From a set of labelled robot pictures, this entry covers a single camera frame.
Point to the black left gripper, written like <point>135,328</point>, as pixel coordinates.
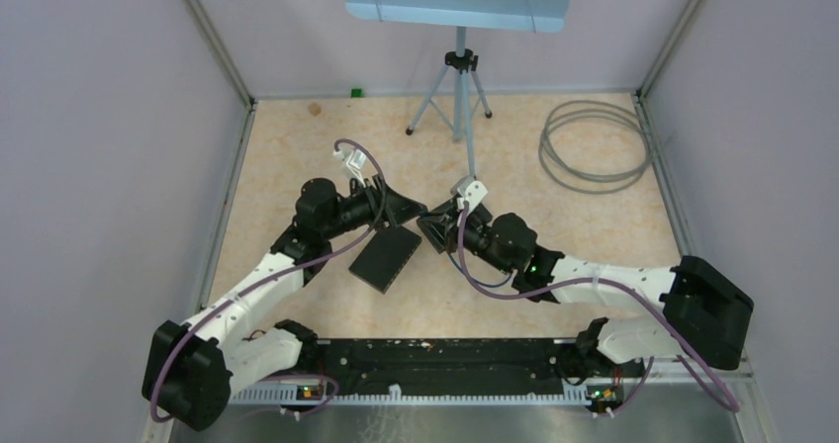
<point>401,209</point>

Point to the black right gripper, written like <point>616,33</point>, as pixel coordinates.
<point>440,220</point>

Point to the black mat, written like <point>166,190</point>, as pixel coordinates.
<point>384,257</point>

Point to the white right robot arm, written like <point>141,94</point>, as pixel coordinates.
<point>689,309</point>

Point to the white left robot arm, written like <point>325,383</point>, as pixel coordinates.
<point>194,367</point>

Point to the light blue tripod stand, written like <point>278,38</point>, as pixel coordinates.
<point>457,91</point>

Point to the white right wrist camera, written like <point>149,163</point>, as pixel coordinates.
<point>468,193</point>

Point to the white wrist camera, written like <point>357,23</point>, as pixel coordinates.
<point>468,193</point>
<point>352,162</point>

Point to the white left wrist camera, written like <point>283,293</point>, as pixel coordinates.
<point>352,162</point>

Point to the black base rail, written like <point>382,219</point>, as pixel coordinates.
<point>497,367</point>

